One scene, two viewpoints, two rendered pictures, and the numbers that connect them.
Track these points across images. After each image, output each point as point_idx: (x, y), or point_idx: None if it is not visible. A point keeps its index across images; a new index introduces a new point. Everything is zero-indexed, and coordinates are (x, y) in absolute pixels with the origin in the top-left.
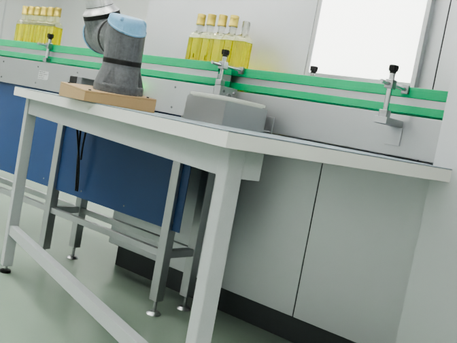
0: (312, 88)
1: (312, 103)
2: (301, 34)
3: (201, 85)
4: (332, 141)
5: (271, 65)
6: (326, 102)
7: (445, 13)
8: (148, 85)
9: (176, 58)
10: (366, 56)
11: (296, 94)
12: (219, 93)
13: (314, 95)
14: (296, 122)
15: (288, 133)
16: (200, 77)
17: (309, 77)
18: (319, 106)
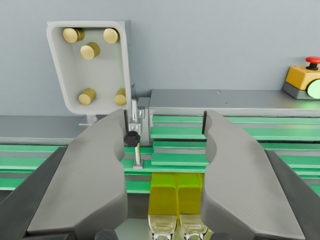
0: (17, 155)
1: (18, 137)
2: None
3: (173, 107)
4: (9, 116)
5: (138, 227)
6: (3, 145)
7: None
8: (284, 103)
9: (258, 135)
10: None
11: (45, 147)
12: (137, 103)
13: (17, 148)
14: (50, 123)
15: (63, 117)
16: (185, 119)
17: (14, 164)
18: (8, 135)
